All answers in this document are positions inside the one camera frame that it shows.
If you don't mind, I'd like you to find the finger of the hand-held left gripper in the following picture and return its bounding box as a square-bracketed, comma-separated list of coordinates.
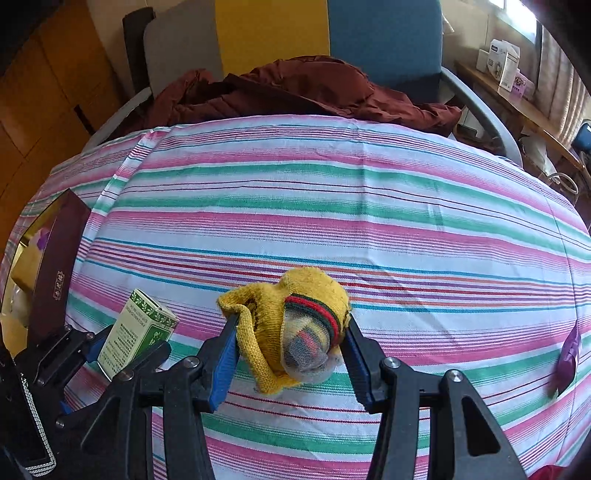
[16, 324, 115, 388]
[54, 342, 172, 430]

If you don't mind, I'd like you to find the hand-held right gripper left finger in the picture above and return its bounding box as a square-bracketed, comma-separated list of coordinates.
[81, 318, 241, 480]

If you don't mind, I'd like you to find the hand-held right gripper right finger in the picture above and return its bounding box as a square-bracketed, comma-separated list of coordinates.
[344, 318, 527, 480]

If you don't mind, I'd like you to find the green and white box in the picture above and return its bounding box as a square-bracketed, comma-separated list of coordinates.
[97, 288, 181, 381]

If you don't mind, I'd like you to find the yellow striped sock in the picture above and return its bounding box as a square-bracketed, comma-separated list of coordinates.
[217, 267, 352, 395]

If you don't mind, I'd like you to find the maroon and gold tin tray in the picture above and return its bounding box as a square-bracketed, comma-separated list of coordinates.
[0, 188, 92, 356]

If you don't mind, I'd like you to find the striped tablecloth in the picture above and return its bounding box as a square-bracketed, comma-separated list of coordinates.
[0, 114, 591, 480]

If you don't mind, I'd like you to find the purple snack packet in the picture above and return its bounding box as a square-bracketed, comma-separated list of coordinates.
[556, 325, 583, 398]

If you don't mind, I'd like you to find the red knitted cloth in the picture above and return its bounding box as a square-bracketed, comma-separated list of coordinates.
[531, 464, 583, 480]

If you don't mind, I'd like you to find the wooden wardrobe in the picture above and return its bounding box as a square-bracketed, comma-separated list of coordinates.
[0, 0, 132, 232]

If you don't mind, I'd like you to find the white plastic bag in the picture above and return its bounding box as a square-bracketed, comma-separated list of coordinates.
[522, 134, 561, 174]

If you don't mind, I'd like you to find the maroon jacket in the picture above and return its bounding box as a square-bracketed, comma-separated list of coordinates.
[117, 55, 463, 139]

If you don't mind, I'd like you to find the wooden side desk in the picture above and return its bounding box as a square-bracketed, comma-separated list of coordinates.
[455, 60, 586, 171]

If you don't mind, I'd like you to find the blue plastic object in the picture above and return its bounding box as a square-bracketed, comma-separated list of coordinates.
[571, 119, 591, 153]

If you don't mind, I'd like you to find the purple floral box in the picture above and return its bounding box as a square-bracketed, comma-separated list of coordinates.
[510, 69, 536, 101]

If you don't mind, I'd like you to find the grey yellow blue armchair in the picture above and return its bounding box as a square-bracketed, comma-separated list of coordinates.
[81, 0, 525, 169]

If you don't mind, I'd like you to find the white printed box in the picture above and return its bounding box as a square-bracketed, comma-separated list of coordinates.
[498, 50, 522, 92]

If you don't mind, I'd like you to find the white box with blue label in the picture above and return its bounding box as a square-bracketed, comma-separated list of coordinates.
[475, 39, 509, 75]

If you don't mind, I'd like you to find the patterned curtain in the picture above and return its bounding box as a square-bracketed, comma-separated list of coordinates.
[536, 28, 591, 148]

